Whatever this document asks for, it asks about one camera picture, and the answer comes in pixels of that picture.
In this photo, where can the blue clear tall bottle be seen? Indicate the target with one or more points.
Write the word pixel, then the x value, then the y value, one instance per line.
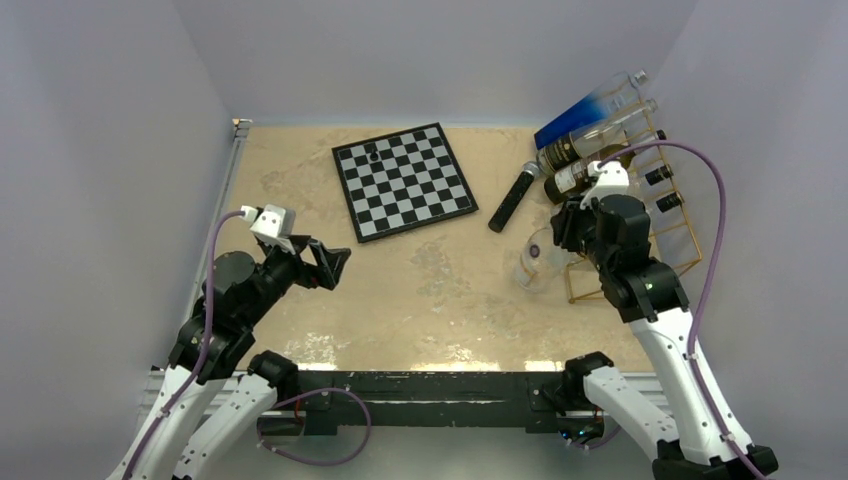
pixel 615 94

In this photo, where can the round clear bottle blue seal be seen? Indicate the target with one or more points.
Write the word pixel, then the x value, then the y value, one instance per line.
pixel 541 262

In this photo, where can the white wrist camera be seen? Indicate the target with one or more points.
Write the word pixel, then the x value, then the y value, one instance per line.
pixel 271 226
pixel 610 178

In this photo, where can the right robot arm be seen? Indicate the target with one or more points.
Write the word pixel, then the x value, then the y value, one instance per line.
pixel 698 436

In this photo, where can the black glitter tube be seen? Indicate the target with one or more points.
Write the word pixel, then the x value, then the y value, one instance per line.
pixel 529 173

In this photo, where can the gold wire wine rack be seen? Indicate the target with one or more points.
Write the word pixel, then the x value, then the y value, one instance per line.
pixel 672 226

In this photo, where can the aluminium frame rail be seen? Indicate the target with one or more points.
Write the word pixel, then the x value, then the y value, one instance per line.
pixel 241 129

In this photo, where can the clear square bottle black cap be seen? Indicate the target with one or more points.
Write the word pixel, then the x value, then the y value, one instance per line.
pixel 664 204

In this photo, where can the clear square bottle gold label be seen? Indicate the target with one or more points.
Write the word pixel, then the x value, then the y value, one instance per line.
pixel 640 183

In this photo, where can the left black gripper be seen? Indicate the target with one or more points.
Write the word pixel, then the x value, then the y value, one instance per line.
pixel 313 274

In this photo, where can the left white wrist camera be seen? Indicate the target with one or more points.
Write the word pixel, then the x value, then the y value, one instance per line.
pixel 271 226

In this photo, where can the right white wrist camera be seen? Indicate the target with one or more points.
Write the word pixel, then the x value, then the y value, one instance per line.
pixel 610 178

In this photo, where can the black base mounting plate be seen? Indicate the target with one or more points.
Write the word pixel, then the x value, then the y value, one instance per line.
pixel 536 402

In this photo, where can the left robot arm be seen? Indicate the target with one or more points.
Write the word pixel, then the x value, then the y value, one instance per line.
pixel 239 292

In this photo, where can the black white chessboard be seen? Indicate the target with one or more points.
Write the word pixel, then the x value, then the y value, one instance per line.
pixel 416 182

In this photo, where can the clear bottle black label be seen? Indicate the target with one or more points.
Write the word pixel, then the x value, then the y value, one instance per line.
pixel 630 127

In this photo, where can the dark green wine bottle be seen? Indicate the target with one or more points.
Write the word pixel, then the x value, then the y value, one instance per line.
pixel 573 177

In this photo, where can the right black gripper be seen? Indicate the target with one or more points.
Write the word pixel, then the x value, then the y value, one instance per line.
pixel 565 221

